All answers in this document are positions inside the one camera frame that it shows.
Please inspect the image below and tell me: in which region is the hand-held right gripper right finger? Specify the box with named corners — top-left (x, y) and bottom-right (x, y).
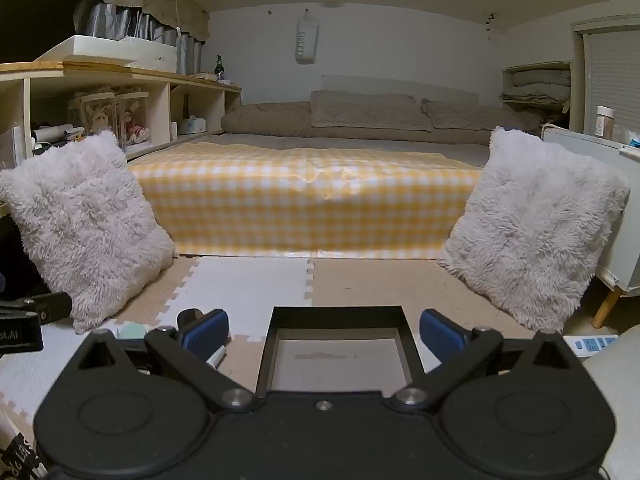
top-left (392, 308), bottom-right (583, 413)

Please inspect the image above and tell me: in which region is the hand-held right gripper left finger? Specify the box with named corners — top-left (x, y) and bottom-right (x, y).
top-left (70, 308), bottom-right (256, 413)

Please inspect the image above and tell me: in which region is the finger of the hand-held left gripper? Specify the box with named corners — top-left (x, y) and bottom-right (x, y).
top-left (0, 291), bottom-right (73, 323)

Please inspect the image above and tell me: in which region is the black box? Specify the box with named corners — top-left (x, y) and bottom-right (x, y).
top-left (255, 305), bottom-right (427, 396)

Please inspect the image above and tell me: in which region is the white foam mat tile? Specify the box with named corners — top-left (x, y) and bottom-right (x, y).
top-left (116, 257), bottom-right (316, 338)

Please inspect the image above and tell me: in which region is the beige foam mat tile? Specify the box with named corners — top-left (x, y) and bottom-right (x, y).
top-left (307, 258), bottom-right (538, 343)

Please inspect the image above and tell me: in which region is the white fluffy pillow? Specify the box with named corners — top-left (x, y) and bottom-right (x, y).
top-left (439, 126), bottom-right (632, 332)
top-left (0, 129), bottom-right (177, 335)

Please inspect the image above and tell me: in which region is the white and blue power strip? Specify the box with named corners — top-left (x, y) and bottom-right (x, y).
top-left (562, 334), bottom-right (620, 357)

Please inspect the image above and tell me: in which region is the yellow checked blanket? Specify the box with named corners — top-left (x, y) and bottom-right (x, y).
top-left (127, 140), bottom-right (483, 261)

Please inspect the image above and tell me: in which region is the white paper roll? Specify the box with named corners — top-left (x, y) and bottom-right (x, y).
top-left (31, 122), bottom-right (76, 144)

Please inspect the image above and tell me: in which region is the clear doll jar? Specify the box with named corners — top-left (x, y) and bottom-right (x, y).
top-left (116, 91), bottom-right (152, 147)
top-left (70, 91), bottom-right (119, 137)

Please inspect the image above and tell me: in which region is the white cabinet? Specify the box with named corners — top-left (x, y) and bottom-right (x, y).
top-left (542, 127), bottom-right (640, 329)

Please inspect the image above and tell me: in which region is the grey mattress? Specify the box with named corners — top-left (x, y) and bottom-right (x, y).
top-left (200, 131), bottom-right (493, 163)

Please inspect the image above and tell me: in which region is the beige bed pillow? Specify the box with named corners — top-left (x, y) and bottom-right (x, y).
top-left (421, 99), bottom-right (521, 131)
top-left (310, 90), bottom-right (433, 133)

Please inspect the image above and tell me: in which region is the wooden shelf unit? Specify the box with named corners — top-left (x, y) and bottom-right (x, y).
top-left (0, 60), bottom-right (243, 166)

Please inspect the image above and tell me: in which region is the white storage box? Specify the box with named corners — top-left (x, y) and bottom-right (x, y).
top-left (35, 35), bottom-right (178, 73)

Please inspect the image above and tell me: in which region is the jar with white lid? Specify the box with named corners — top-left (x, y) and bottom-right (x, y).
top-left (596, 106), bottom-right (616, 139)

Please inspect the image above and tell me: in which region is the stack of folded beige blankets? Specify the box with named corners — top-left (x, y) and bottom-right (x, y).
top-left (509, 69), bottom-right (571, 128)

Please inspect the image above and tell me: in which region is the grey curtain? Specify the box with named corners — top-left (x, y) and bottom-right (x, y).
top-left (74, 0), bottom-right (203, 77)

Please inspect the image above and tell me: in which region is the white hanging bag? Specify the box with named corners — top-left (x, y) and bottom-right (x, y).
top-left (295, 9), bottom-right (317, 66)

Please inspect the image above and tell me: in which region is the grey window blind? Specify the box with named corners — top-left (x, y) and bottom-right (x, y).
top-left (582, 30), bottom-right (640, 141)

